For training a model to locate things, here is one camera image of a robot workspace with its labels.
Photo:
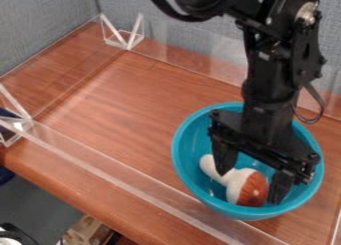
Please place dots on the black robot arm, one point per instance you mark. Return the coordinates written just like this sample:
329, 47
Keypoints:
284, 62

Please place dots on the clear acrylic back barrier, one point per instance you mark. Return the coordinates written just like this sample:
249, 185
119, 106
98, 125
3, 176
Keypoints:
205, 58

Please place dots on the black white object bottom left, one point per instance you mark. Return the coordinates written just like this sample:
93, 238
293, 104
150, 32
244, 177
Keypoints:
14, 236

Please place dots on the clear acrylic barrier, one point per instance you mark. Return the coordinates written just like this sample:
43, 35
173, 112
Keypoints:
205, 58
147, 210

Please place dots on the light wooden block below table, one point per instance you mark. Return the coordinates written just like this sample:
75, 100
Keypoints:
89, 232

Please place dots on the dark blue object at edge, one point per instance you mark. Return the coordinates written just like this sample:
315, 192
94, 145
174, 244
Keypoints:
6, 173

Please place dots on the toy mushroom brown cap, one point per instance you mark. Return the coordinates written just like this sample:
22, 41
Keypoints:
245, 184

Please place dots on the clear acrylic front barrier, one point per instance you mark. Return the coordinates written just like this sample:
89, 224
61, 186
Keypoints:
147, 210

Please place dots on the clear acrylic left bracket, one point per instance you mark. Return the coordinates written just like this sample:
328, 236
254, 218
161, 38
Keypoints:
15, 119

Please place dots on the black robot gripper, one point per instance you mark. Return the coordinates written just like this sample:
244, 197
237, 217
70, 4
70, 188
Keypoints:
262, 133

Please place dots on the clear acrylic corner bracket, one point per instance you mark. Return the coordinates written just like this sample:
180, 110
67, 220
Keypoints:
122, 38

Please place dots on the blue plastic bowl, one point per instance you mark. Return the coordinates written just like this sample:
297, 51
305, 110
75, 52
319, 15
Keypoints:
192, 145

